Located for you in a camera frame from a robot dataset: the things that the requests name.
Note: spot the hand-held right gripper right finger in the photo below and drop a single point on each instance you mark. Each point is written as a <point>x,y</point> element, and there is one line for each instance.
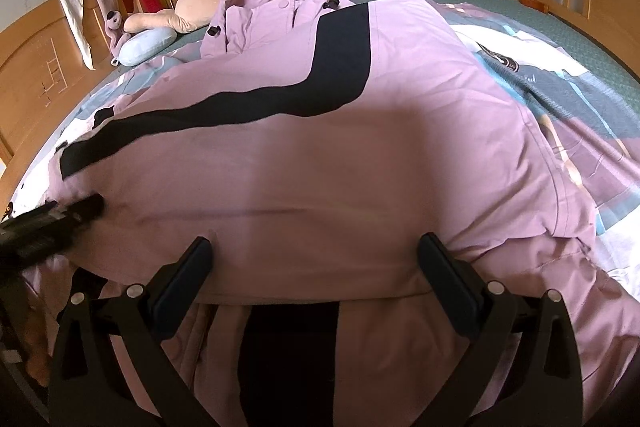
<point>450,289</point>

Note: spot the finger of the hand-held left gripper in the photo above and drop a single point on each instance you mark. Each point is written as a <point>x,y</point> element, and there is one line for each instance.
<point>82,208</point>

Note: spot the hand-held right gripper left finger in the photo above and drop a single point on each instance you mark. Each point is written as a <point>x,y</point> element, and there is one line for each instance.
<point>180,289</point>

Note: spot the pink jacket with black stripe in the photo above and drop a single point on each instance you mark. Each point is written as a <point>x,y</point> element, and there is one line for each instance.
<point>350,157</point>

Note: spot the light blue pillow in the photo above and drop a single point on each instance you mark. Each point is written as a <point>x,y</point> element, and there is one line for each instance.
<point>145,47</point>

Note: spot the white hanging cloth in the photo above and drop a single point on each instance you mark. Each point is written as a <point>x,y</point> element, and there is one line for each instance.
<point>75,22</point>

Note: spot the small pink plush toy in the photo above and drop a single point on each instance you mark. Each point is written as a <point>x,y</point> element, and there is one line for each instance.
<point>115,24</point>

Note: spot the printed pastel bed sheet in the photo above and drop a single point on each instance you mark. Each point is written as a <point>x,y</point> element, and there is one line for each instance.
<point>550,77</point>

